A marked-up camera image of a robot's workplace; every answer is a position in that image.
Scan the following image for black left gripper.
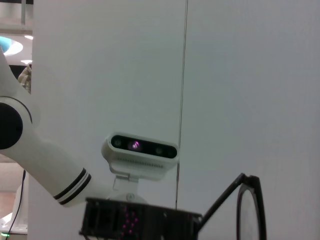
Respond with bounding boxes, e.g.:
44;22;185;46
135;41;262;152
78;196;204;240

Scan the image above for black framed glasses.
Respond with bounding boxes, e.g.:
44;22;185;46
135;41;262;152
198;172;268;240

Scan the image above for white background device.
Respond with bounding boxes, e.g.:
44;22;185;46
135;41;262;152
13;184;30;227

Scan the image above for person in plaid shirt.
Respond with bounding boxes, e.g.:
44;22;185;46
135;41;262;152
16;64;33;95

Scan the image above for large round ceiling lamp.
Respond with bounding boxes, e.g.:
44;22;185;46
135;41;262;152
0;34;25;57

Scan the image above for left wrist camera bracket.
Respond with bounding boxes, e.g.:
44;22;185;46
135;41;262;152
109;174;152;204

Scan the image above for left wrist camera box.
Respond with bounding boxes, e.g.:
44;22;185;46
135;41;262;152
100;131;181;183

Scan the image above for thin black hanging cable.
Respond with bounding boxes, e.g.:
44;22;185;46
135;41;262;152
6;169;27;237

